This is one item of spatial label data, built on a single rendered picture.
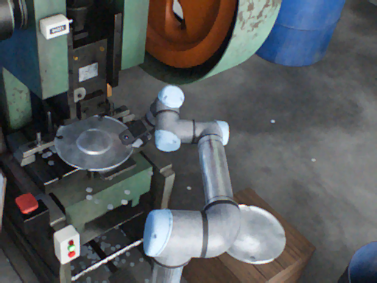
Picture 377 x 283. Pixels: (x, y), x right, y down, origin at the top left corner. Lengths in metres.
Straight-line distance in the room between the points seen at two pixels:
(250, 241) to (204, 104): 1.38
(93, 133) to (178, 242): 0.77
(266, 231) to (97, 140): 0.84
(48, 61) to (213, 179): 0.59
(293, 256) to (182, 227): 1.04
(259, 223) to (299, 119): 1.29
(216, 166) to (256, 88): 2.18
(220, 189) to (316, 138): 1.99
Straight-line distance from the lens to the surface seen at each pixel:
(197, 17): 1.80
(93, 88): 1.80
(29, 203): 1.75
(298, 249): 2.28
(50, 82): 1.62
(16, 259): 2.51
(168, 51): 1.92
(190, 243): 1.28
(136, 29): 1.72
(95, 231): 2.22
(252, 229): 2.26
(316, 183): 3.07
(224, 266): 2.16
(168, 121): 1.57
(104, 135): 1.92
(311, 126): 3.43
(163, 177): 2.03
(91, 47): 1.70
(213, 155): 1.49
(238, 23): 1.57
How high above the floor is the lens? 2.10
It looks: 46 degrees down
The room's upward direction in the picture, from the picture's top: 5 degrees clockwise
